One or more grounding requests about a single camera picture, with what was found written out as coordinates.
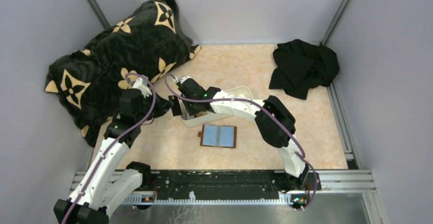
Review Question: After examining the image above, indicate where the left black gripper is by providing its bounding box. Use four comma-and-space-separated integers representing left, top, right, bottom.
135, 89, 174, 124

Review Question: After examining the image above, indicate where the white oblong plastic tray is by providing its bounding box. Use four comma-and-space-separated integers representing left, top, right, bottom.
179, 86, 253, 128

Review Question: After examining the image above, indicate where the brown leather card holder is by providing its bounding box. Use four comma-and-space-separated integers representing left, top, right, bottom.
198, 125, 237, 149

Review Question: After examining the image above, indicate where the black cloth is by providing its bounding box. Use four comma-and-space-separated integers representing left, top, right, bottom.
269, 39, 340, 100

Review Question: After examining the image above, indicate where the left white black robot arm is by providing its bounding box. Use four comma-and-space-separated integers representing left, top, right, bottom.
54, 74, 168, 223

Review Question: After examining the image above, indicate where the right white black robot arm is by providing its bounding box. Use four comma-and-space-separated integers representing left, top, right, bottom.
175, 76, 309, 189

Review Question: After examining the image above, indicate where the grey VIP card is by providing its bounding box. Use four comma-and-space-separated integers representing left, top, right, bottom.
168, 95, 182, 117

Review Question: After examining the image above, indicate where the black floral plush pillow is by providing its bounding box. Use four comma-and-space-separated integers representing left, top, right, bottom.
45, 0, 201, 147

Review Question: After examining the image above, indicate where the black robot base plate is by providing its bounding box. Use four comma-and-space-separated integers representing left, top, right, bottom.
138, 170, 322, 200

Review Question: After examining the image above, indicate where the white slotted cable duct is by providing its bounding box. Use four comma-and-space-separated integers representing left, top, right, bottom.
121, 193, 293, 206

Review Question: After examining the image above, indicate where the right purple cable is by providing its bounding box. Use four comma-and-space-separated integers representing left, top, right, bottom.
164, 73, 321, 212

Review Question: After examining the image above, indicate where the aluminium frame rail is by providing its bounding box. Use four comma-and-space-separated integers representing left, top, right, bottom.
69, 43, 377, 195

